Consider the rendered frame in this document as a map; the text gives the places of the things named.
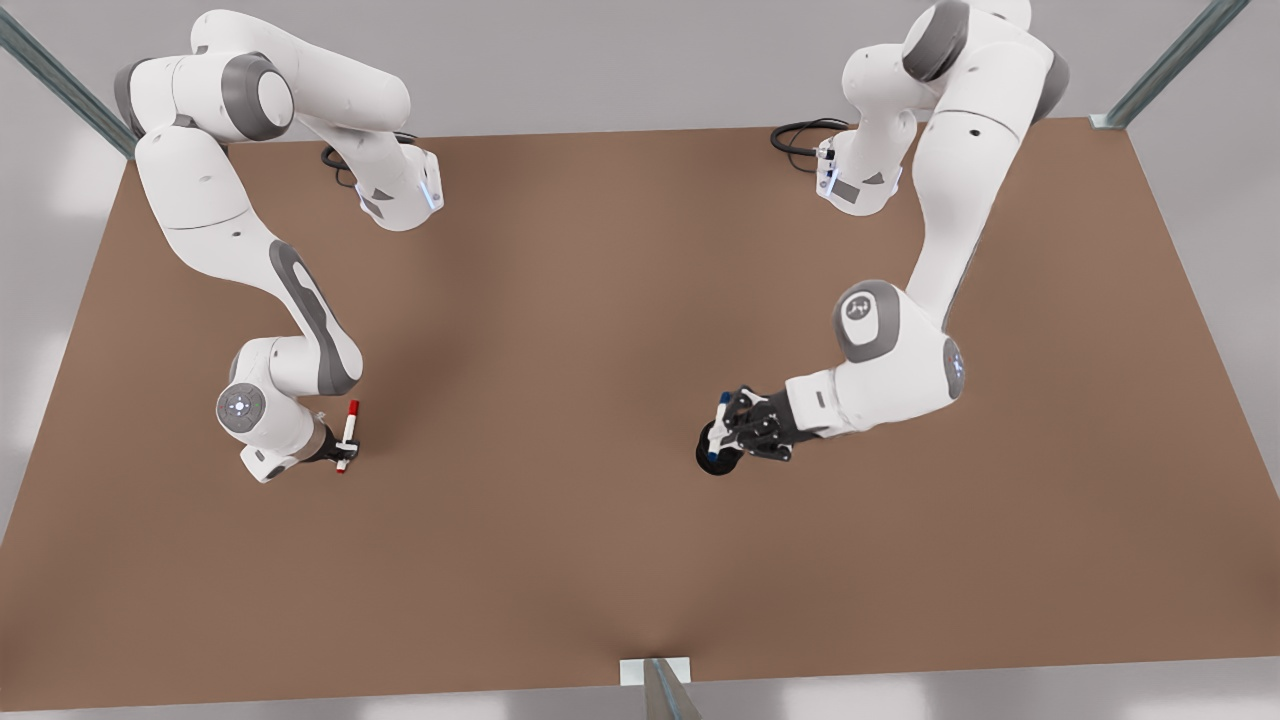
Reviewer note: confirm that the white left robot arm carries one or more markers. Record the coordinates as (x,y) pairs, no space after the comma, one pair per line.
(960,200)

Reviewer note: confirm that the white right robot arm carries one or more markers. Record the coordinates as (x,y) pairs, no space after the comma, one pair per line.
(210,200)

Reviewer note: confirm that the blue and white marker pen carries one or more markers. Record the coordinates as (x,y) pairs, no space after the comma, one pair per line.
(718,428)

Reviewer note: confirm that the red and white marker pen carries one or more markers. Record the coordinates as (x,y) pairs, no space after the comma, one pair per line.
(349,432)

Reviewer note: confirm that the silver frame post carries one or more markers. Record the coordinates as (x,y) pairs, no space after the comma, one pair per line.
(662,690)
(70,90)
(1165,70)

